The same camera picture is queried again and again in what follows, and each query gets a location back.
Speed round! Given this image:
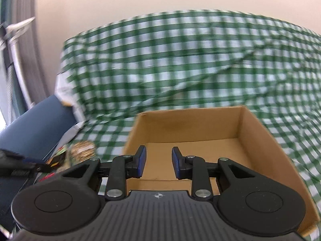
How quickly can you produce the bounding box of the grey curtain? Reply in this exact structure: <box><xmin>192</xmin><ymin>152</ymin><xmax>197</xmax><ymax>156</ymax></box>
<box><xmin>0</xmin><ymin>0</ymin><xmax>52</xmax><ymax>123</ymax></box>

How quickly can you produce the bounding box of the brown cardboard box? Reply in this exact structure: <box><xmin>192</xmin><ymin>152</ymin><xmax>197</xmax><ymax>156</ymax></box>
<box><xmin>122</xmin><ymin>105</ymin><xmax>318</xmax><ymax>238</ymax></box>

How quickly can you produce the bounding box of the green white checked cloth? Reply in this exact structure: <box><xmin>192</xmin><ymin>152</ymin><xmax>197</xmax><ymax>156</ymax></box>
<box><xmin>57</xmin><ymin>9</ymin><xmax>321</xmax><ymax>241</ymax></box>

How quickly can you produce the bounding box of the green snack packet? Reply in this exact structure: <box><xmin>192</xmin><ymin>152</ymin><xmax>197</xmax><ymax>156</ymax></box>
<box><xmin>47</xmin><ymin>147</ymin><xmax>72</xmax><ymax>174</ymax></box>

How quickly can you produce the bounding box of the white metal frame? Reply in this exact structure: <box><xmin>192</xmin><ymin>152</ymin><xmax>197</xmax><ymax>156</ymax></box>
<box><xmin>0</xmin><ymin>16</ymin><xmax>36</xmax><ymax>107</ymax></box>

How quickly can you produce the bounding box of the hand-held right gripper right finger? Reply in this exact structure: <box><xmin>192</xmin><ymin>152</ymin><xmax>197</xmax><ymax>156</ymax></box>
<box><xmin>171</xmin><ymin>146</ymin><xmax>257</xmax><ymax>201</ymax></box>

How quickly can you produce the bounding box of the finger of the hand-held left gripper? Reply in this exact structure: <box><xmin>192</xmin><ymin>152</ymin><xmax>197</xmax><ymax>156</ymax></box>
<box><xmin>14</xmin><ymin>156</ymin><xmax>52</xmax><ymax>174</ymax></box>

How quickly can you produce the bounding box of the gold snack packet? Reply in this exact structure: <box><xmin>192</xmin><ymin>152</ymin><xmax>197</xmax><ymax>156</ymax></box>
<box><xmin>67</xmin><ymin>141</ymin><xmax>97</xmax><ymax>161</ymax></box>

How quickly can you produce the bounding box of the dark blue cloth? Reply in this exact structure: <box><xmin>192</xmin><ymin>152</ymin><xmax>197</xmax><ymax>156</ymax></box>
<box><xmin>0</xmin><ymin>176</ymin><xmax>34</xmax><ymax>234</ymax></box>

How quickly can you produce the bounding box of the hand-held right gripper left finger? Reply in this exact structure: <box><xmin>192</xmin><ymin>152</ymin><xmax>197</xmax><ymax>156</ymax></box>
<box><xmin>61</xmin><ymin>145</ymin><xmax>147</xmax><ymax>201</ymax></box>

